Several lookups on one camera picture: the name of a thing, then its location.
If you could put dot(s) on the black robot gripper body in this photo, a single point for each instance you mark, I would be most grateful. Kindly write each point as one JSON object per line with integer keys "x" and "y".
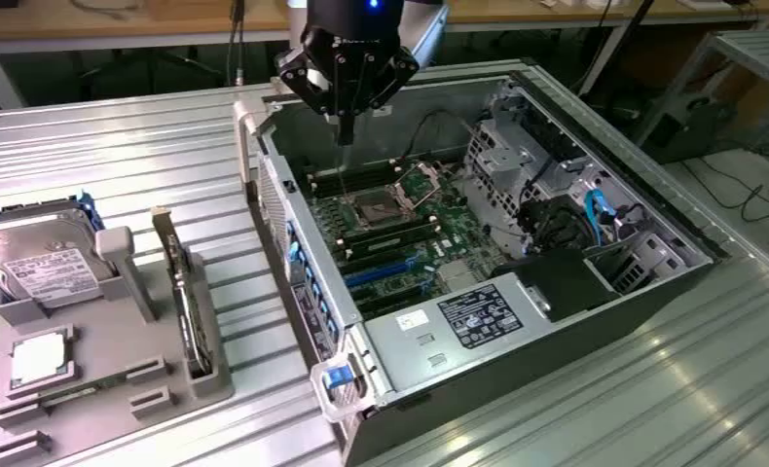
{"x": 355, "y": 24}

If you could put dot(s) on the graphics card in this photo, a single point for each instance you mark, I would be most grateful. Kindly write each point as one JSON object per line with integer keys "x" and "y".
{"x": 186, "y": 292}

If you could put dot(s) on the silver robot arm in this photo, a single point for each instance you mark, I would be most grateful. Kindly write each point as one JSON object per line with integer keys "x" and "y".
{"x": 426, "y": 34}

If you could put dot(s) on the black RAM slot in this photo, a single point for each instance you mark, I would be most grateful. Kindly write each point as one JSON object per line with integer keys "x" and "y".
{"x": 351, "y": 172}
{"x": 358, "y": 184}
{"x": 385, "y": 231}

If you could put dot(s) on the thin metal locking lever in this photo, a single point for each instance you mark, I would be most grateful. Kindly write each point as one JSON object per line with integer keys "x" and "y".
{"x": 343, "y": 175}

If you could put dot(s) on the metal socket cover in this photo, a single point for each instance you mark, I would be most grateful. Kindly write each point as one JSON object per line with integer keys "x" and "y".
{"x": 424, "y": 182}

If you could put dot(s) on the grey metal drive cage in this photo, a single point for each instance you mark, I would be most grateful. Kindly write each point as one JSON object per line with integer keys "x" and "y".
{"x": 508, "y": 165}

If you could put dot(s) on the CPU socket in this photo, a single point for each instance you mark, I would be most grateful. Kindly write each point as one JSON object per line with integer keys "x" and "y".
{"x": 381, "y": 209}

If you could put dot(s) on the wooden desk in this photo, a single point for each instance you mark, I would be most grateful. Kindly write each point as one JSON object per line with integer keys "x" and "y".
{"x": 99, "y": 19}

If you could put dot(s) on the green motherboard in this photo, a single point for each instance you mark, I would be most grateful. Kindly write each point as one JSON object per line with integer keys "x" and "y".
{"x": 462, "y": 228}

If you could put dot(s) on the installed green RAM stick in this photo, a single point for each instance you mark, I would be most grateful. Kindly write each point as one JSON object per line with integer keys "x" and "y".
{"x": 391, "y": 243}

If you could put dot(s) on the blue card retention latch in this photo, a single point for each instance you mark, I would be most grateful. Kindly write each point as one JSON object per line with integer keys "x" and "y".
{"x": 325, "y": 313}
{"x": 333, "y": 333}
{"x": 295, "y": 254}
{"x": 317, "y": 294}

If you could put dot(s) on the blue expansion slot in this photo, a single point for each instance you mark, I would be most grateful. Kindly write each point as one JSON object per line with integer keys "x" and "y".
{"x": 385, "y": 271}

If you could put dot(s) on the silver chipset heatsink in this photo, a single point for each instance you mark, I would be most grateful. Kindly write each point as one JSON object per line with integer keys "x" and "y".
{"x": 456, "y": 275}

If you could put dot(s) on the long black expansion slot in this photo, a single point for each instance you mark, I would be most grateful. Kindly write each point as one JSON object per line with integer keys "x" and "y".
{"x": 387, "y": 292}
{"x": 391, "y": 304}

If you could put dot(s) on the black device on floor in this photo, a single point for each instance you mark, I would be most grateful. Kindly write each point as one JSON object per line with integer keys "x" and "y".
{"x": 689, "y": 131}

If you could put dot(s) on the black plastic air shroud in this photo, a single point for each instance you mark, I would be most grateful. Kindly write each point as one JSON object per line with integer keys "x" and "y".
{"x": 553, "y": 287}

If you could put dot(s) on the grey metal disk bay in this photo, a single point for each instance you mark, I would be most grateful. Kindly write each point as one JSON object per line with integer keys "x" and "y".
{"x": 644, "y": 258}

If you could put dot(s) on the hard disk with blue carrier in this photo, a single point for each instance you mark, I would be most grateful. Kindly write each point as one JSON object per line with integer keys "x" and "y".
{"x": 40, "y": 262}

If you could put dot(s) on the grey metal slat shelf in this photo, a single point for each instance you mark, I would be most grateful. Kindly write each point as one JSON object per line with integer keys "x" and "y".
{"x": 761, "y": 53}

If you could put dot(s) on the silver power supply unit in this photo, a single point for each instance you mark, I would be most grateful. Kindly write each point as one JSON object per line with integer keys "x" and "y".
{"x": 417, "y": 350}

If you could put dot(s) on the clear case latch blue tab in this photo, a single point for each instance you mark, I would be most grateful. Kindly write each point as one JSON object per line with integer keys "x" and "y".
{"x": 337, "y": 378}

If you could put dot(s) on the open grey PC case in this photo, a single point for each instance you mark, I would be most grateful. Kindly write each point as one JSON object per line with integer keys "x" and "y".
{"x": 618, "y": 340}

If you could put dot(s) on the grey parts rack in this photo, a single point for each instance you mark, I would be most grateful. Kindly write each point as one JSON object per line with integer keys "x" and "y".
{"x": 111, "y": 379}

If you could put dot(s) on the CPU with silver lid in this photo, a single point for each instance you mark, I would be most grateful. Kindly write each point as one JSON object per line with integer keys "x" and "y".
{"x": 39, "y": 360}

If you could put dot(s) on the loose green RAM stick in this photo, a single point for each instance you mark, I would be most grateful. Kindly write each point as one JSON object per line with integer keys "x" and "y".
{"x": 79, "y": 391}

